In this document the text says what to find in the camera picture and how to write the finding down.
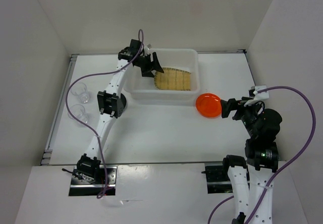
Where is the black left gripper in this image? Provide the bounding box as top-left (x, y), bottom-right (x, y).
top-left (134, 51), bottom-right (164, 78)

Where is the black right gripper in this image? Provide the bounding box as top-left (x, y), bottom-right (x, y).
top-left (220, 95), bottom-right (262, 137)

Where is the orange plastic plate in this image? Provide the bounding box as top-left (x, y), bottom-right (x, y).
top-left (195, 93), bottom-right (222, 118)

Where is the woven bamboo tray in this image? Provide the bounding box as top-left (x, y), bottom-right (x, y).
top-left (154, 67), bottom-right (191, 91)

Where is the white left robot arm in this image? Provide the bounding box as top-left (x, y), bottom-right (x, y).
top-left (77, 39), bottom-right (164, 184)

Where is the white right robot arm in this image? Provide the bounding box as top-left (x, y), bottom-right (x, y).
top-left (220, 97), bottom-right (282, 223)

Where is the clear plastic bin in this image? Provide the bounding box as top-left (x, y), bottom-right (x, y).
top-left (124, 48), bottom-right (200, 106)

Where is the black round dish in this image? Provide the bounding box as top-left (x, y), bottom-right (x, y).
top-left (115, 93), bottom-right (127, 118)

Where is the clear plastic cup far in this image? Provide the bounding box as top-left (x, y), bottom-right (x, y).
top-left (70, 82), bottom-right (90, 103)

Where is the clear plastic cup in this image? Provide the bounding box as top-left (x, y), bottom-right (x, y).
top-left (68, 104), bottom-right (89, 124)
top-left (70, 82), bottom-right (90, 103)

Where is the clear plastic cup near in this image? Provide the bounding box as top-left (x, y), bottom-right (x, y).
top-left (68, 104), bottom-right (89, 124)

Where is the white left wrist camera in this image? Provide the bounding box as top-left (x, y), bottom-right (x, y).
top-left (144, 44), bottom-right (151, 55)

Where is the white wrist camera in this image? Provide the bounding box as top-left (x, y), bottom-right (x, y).
top-left (245, 85), bottom-right (269, 106)
top-left (144, 44), bottom-right (151, 55)

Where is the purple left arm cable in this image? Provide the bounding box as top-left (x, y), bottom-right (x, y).
top-left (65, 29), bottom-right (146, 200)

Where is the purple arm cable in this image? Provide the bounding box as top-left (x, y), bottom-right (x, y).
top-left (65, 29), bottom-right (146, 200)
top-left (208, 85), bottom-right (316, 224)

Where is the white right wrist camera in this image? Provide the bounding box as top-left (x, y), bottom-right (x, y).
top-left (245, 85), bottom-right (269, 106)

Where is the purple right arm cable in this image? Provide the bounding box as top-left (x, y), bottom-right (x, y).
top-left (208, 85), bottom-right (316, 224)

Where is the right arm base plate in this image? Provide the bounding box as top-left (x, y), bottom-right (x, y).
top-left (202, 155), bottom-right (249, 194)

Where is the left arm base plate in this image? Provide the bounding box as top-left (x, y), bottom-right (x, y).
top-left (69, 165), bottom-right (117, 197)

